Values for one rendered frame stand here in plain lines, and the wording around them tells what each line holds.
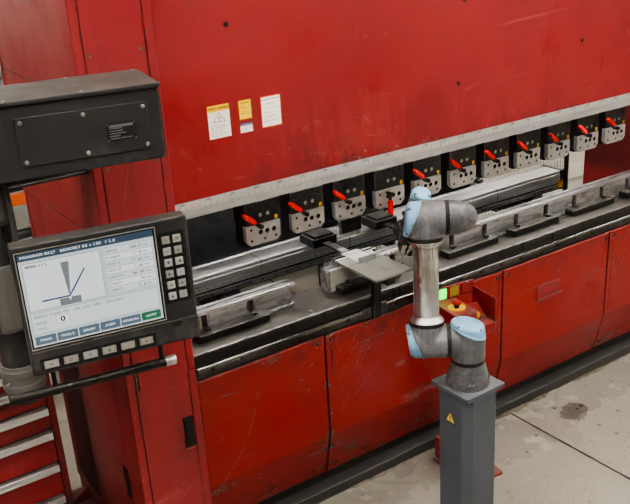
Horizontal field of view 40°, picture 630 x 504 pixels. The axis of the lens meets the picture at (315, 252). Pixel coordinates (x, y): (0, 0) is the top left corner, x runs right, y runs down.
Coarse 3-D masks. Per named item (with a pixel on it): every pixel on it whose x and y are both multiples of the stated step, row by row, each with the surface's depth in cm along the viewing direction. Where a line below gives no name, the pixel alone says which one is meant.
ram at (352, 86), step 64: (192, 0) 280; (256, 0) 293; (320, 0) 307; (384, 0) 323; (448, 0) 340; (512, 0) 359; (576, 0) 380; (192, 64) 286; (256, 64) 300; (320, 64) 315; (384, 64) 331; (448, 64) 349; (512, 64) 369; (576, 64) 392; (192, 128) 293; (256, 128) 307; (320, 128) 323; (384, 128) 340; (448, 128) 359; (192, 192) 300
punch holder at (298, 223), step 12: (300, 192) 325; (312, 192) 328; (300, 204) 327; (312, 204) 330; (288, 216) 328; (300, 216) 328; (312, 216) 332; (288, 228) 331; (300, 228) 330; (312, 228) 333
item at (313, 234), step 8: (304, 232) 371; (312, 232) 370; (320, 232) 369; (328, 232) 369; (304, 240) 370; (312, 240) 364; (320, 240) 366; (328, 240) 368; (336, 240) 370; (336, 248) 359; (344, 248) 359
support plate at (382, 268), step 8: (376, 256) 350; (384, 256) 349; (344, 264) 344; (352, 264) 343; (360, 264) 343; (368, 264) 342; (376, 264) 342; (384, 264) 341; (392, 264) 341; (400, 264) 340; (360, 272) 335; (368, 272) 335; (376, 272) 334; (384, 272) 334; (392, 272) 334; (400, 272) 333; (376, 280) 327
